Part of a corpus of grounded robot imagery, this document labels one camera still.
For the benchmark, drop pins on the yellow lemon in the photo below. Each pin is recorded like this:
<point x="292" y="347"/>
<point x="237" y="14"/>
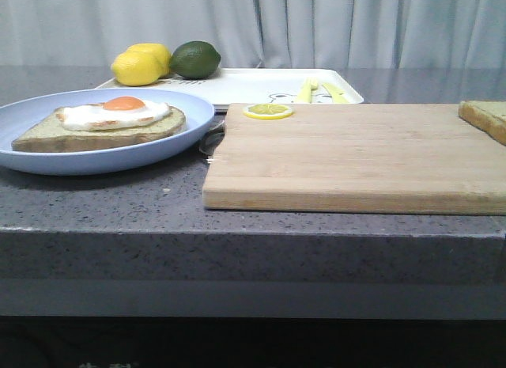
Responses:
<point x="162" y="54"/>
<point x="136" y="68"/>

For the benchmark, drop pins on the fried egg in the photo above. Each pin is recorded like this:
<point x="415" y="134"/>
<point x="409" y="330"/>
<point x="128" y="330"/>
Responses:
<point x="118" y="113"/>

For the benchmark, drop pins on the yellow plastic knife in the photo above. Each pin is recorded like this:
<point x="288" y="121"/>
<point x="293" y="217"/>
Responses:
<point x="337" y="95"/>

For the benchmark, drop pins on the front yellow lemon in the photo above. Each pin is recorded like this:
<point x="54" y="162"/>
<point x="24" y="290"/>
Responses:
<point x="136" y="68"/>

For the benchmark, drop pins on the green lime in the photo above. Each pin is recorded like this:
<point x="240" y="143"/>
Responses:
<point x="195" y="60"/>

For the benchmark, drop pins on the yellow plastic fork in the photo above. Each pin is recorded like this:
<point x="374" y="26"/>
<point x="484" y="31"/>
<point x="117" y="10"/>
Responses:
<point x="305" y="94"/>

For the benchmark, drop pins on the lemon slice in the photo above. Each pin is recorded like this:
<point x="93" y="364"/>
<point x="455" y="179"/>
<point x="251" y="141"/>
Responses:
<point x="269" y="111"/>

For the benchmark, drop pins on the white bear tray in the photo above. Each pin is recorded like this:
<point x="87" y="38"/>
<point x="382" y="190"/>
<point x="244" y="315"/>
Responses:
<point x="260" y="85"/>

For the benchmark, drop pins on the wooden cutting board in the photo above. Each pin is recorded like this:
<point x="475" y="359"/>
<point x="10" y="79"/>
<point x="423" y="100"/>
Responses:
<point x="358" y="158"/>

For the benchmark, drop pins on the white curtain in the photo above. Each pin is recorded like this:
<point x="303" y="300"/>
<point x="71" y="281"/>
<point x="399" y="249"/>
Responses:
<point x="330" y="34"/>

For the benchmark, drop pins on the bread slice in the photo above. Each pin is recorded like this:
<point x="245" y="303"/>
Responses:
<point x="49" y="136"/>
<point x="487" y="116"/>

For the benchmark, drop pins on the light blue plate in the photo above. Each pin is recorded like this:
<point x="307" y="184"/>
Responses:
<point x="18" y="117"/>

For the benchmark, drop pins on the rear yellow lemon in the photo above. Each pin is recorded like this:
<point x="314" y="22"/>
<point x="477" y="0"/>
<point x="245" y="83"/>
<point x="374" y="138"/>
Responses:
<point x="162" y="54"/>

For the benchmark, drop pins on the metal cutting board handle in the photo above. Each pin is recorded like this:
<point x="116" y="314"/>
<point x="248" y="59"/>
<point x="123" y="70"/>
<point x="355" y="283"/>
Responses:
<point x="211" y="140"/>

